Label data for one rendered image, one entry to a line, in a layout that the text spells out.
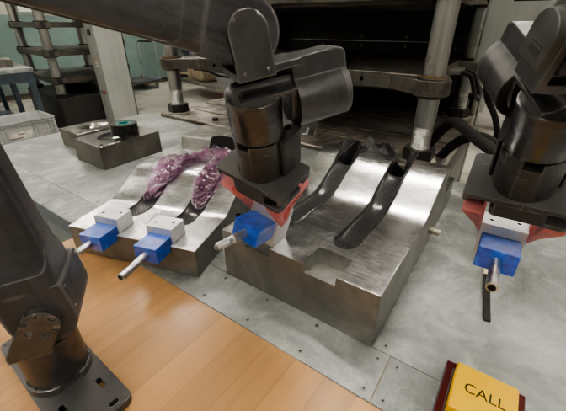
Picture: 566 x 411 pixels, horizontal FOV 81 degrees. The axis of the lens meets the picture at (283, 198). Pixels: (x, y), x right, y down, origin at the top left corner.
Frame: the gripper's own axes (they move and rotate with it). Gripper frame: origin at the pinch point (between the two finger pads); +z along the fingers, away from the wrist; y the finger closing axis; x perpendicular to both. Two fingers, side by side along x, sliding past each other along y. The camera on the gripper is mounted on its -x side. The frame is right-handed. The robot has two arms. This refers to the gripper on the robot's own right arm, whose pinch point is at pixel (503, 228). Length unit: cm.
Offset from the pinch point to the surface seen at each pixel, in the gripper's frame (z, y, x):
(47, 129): 88, 349, -46
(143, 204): 3, 60, 14
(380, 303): 0.2, 10.3, 15.3
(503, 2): 8, 12, -78
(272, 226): -4.8, 26.3, 12.8
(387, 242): 4.6, 13.5, 4.4
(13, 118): 76, 387, -40
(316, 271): 2.3, 20.3, 13.8
